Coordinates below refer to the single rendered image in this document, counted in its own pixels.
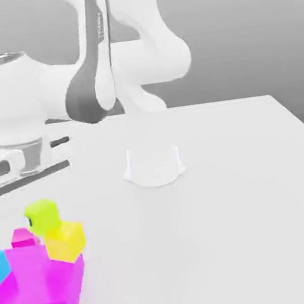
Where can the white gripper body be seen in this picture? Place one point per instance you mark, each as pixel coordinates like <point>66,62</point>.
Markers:
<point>31,178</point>

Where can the small lime cube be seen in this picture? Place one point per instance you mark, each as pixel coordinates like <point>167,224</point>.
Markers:
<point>42,215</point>

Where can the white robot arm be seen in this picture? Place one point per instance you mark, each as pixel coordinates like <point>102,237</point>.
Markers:
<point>153,57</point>

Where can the small magenta cube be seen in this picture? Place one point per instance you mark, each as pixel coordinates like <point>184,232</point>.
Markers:
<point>22,237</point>

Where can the small yellow cube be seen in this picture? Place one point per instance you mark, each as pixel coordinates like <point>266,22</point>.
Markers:
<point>65,244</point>

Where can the small blue cube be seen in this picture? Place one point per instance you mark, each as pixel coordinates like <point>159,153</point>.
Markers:
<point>0,265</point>

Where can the large magenta box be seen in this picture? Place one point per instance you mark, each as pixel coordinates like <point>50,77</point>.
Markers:
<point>38,294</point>

